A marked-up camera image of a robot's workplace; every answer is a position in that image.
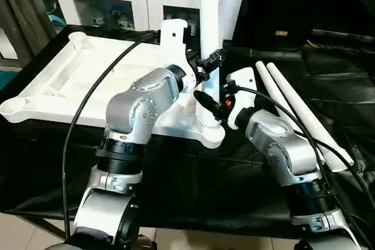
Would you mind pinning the grey curtain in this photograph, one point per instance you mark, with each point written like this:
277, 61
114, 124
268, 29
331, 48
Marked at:
20, 13

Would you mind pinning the white plastic table top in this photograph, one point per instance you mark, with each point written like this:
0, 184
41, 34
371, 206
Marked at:
58, 86

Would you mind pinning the white plastic table leg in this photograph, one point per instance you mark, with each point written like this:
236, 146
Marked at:
209, 13
274, 97
299, 103
228, 4

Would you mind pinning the teal blue box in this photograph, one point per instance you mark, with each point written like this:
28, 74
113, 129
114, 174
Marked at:
7, 78

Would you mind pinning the black work mat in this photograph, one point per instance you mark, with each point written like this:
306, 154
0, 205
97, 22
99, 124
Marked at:
190, 188

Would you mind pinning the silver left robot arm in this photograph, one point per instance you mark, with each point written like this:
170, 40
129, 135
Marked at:
140, 106

